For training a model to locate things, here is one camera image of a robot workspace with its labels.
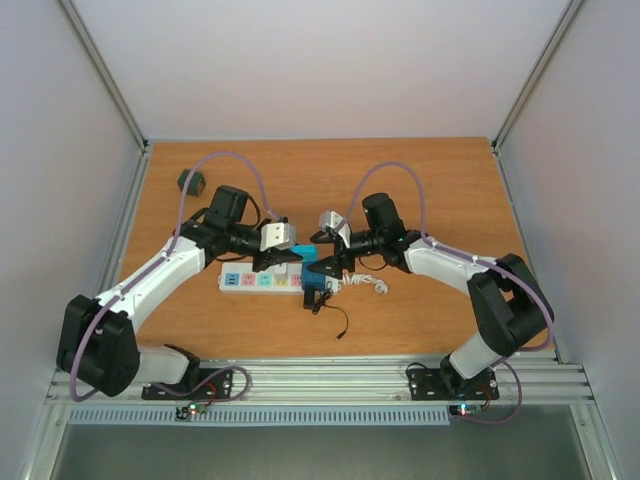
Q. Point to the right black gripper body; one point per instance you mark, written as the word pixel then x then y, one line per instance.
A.
pixel 376 238

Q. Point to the grey slotted cable duct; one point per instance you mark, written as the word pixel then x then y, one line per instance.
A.
pixel 261 416

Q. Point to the left controller board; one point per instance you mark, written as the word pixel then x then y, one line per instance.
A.
pixel 190 411

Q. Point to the aluminium mounting rail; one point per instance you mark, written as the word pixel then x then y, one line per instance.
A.
pixel 381 380

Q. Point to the white power strip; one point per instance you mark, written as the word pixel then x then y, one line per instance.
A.
pixel 238 277

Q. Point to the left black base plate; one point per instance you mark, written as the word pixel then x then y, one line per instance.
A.
pixel 206 384

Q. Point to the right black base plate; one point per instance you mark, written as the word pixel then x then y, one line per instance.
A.
pixel 430 384

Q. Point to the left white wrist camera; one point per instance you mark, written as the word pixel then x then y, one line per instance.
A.
pixel 277 235

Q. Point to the white usb charger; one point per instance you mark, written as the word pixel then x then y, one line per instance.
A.
pixel 280 274

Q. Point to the light blue adapter plug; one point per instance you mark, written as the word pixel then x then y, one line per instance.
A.
pixel 307 252

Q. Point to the controller board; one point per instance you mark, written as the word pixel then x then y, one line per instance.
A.
pixel 465 410
pixel 190 411

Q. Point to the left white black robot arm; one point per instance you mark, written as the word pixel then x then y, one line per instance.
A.
pixel 98 344

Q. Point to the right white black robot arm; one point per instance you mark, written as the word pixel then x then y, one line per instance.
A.
pixel 508 305

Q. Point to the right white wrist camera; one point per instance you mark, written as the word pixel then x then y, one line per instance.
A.
pixel 335 227

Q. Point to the right controller board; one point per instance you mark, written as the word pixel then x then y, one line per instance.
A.
pixel 465 410

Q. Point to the dark green cube plug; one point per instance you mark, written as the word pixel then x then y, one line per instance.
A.
pixel 192 183

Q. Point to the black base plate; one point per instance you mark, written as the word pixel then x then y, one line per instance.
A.
pixel 206 384
pixel 430 384

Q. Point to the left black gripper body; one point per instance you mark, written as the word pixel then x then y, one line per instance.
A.
pixel 236 232

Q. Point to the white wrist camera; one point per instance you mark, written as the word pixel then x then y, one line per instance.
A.
pixel 277 235
pixel 335 227

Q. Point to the black adapter with thin cable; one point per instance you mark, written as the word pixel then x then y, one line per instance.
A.
pixel 314 300

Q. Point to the dark blue adapter base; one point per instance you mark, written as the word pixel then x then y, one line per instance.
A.
pixel 311 279

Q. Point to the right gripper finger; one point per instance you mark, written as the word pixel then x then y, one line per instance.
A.
pixel 321 237
pixel 331 266

